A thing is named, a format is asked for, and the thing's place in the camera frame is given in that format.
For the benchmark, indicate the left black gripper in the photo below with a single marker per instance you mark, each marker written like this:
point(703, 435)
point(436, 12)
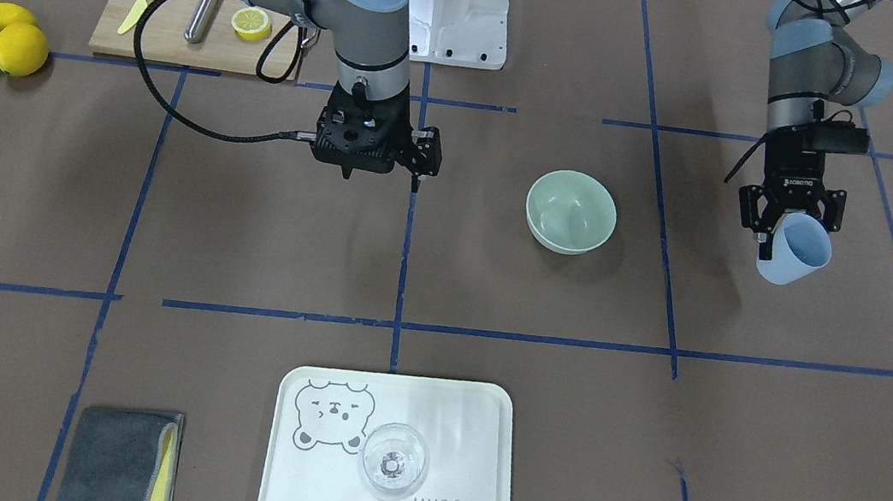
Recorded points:
point(797, 169)

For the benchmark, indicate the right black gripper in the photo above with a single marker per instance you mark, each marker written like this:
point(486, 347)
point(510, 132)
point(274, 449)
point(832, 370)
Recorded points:
point(426, 150)

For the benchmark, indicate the light blue cup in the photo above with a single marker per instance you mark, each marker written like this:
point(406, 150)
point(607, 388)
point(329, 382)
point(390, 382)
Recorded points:
point(799, 246)

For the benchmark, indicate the green bowl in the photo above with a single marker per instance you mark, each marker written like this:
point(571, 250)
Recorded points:
point(570, 213)

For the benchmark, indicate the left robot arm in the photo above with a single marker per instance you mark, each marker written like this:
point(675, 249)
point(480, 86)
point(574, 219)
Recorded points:
point(813, 63)

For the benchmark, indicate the half lemon slice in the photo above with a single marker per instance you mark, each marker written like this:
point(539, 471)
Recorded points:
point(251, 24)

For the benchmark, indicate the wooden cutting board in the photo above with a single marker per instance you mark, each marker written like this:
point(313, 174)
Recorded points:
point(164, 37)

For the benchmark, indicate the steel muddler black cap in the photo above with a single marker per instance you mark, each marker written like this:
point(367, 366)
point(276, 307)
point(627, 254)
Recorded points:
point(201, 21)

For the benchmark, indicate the wine glass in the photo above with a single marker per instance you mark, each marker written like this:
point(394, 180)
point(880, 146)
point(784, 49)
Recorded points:
point(394, 462)

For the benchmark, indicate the white bear tray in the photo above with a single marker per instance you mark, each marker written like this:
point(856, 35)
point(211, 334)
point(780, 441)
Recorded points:
point(323, 417)

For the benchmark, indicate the grey yellow cloth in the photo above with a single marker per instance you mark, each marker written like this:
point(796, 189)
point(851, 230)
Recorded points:
point(123, 455)

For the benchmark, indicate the yellow lemon front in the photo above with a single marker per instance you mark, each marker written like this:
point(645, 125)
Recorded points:
point(24, 49)

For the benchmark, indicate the yellow lemon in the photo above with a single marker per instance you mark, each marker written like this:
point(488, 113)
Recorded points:
point(24, 49)
point(11, 14)

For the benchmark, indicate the yellow lemon back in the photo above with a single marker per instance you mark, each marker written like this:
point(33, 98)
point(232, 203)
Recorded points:
point(11, 14)

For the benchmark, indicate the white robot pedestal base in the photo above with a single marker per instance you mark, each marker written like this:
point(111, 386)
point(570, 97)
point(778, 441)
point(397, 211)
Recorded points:
point(459, 33)

